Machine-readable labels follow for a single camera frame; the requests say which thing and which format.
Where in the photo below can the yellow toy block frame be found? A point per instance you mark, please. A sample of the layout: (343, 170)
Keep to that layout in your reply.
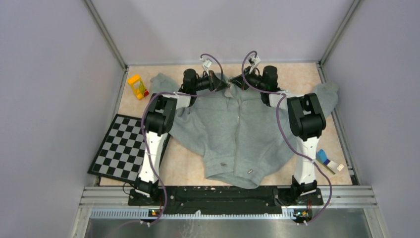
(137, 86)

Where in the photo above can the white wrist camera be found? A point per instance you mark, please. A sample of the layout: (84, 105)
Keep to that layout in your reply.
(254, 62)
(206, 64)

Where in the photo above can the black white checkerboard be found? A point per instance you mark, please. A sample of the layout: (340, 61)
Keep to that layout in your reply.
(126, 156)

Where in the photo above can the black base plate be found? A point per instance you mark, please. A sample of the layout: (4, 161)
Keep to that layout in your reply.
(223, 200)

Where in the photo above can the blue toy block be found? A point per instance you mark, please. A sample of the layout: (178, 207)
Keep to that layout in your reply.
(322, 157)

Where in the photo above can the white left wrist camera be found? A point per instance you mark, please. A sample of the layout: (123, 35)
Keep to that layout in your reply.
(206, 64)

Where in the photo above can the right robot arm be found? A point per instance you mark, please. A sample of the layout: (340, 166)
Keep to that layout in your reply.
(306, 121)

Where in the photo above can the grey zip-up jacket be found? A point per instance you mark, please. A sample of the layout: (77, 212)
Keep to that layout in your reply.
(240, 139)

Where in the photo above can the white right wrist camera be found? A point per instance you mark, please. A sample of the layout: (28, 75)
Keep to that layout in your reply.
(254, 62)

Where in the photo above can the aluminium front rail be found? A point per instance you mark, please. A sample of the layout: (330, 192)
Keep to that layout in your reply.
(112, 202)

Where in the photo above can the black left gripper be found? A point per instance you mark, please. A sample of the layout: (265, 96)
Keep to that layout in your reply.
(215, 83)

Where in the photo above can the white small card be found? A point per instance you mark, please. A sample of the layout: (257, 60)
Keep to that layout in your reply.
(334, 166)

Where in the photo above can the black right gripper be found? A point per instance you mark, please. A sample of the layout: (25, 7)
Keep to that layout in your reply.
(239, 81)

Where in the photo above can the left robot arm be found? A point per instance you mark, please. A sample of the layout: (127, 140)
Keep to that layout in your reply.
(158, 120)

